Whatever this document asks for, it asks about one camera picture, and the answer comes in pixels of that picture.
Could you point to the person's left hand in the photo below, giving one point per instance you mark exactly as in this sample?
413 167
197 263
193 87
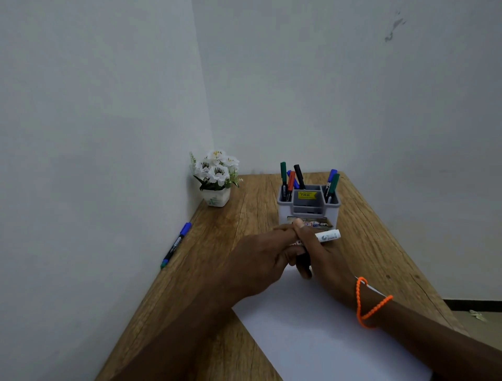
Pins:
255 263

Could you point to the person's right hand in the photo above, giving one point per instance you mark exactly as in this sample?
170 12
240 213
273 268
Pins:
329 271

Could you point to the person's right thumb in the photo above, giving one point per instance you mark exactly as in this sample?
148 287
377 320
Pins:
306 237

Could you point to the white marker pen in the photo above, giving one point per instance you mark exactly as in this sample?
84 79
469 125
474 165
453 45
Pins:
327 236

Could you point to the person's right forearm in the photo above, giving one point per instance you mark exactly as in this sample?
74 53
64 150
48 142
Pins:
423 341

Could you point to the person's left forearm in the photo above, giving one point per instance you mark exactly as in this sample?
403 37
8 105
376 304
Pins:
176 337

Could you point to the grey plastic pen organizer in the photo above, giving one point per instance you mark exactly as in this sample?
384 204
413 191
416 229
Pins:
310 210

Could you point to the blue cap marker pen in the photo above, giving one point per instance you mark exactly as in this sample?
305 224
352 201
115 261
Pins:
295 183
331 176

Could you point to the red cap marker pen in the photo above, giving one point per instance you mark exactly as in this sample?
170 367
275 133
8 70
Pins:
291 181

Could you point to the green cap marker pen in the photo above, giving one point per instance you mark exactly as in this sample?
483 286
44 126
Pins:
333 183
283 172

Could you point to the black cap marker pen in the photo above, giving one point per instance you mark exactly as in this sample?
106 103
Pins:
299 174

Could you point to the white paper sheet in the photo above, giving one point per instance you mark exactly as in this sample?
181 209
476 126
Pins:
313 337

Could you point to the white flowers in white pot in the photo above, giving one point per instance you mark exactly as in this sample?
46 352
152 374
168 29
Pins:
216 174

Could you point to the blue and green marker pen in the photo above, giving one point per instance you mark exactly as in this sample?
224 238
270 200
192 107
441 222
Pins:
175 245

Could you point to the black skirting board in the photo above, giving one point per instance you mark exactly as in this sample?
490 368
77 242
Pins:
474 305

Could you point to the pale paper scrap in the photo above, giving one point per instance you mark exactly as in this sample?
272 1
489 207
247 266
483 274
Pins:
478 315

